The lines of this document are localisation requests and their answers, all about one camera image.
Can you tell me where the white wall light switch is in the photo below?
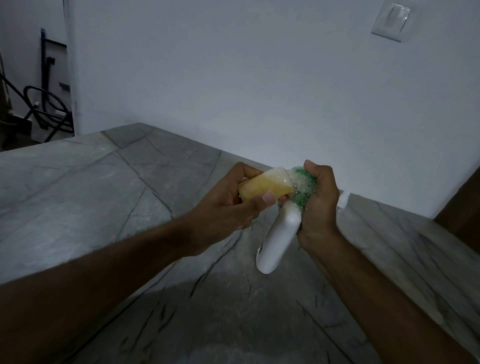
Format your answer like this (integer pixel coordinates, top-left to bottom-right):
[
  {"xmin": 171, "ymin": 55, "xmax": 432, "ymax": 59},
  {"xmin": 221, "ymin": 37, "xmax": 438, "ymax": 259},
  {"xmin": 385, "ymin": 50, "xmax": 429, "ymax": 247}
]
[{"xmin": 371, "ymin": 3, "xmax": 412, "ymax": 43}]

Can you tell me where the black looped hose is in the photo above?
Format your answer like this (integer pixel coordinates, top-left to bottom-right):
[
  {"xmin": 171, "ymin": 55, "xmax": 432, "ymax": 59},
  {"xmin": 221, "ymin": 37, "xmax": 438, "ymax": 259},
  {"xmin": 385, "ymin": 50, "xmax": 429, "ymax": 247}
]
[{"xmin": 0, "ymin": 73, "xmax": 74, "ymax": 143}]

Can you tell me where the green mesh scrubber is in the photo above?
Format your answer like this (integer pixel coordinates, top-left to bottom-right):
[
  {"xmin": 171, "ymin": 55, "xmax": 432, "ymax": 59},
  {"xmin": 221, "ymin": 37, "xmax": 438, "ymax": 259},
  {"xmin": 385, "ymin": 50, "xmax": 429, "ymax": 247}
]
[{"xmin": 290, "ymin": 167, "xmax": 320, "ymax": 208}]

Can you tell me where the person's right hand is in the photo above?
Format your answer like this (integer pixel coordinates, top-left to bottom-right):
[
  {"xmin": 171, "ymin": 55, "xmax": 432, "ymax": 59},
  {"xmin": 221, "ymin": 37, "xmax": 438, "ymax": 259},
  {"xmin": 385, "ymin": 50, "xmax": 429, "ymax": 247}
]
[{"xmin": 278, "ymin": 160, "xmax": 343, "ymax": 253}]

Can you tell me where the black metal stand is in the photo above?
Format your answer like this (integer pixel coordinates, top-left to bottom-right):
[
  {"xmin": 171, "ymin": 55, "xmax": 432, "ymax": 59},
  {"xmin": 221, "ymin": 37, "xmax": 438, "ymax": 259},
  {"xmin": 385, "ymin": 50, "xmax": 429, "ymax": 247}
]
[{"xmin": 40, "ymin": 28, "xmax": 69, "ymax": 111}]

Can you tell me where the person's right forearm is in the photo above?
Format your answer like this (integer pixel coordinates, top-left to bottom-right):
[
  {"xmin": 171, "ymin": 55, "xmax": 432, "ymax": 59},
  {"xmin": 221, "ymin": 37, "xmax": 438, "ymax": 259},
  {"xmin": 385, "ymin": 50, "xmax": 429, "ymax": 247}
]
[{"xmin": 305, "ymin": 232, "xmax": 478, "ymax": 364}]

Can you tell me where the yellow soap bar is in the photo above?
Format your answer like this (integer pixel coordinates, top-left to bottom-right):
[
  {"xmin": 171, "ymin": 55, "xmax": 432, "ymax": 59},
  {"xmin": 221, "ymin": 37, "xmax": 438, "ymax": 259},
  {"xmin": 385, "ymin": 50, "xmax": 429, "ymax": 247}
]
[{"xmin": 238, "ymin": 167, "xmax": 295, "ymax": 203}]

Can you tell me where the person's left forearm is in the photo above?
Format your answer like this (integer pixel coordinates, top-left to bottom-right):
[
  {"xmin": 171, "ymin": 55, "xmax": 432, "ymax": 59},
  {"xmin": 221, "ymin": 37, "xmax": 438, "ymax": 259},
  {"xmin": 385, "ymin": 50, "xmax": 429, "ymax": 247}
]
[{"xmin": 0, "ymin": 215, "xmax": 194, "ymax": 364}]

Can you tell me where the person's left hand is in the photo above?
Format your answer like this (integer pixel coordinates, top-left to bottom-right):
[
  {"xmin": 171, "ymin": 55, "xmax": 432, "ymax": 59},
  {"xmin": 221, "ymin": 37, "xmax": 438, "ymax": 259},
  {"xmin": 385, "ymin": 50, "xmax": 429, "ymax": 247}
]
[{"xmin": 183, "ymin": 162, "xmax": 278, "ymax": 256}]

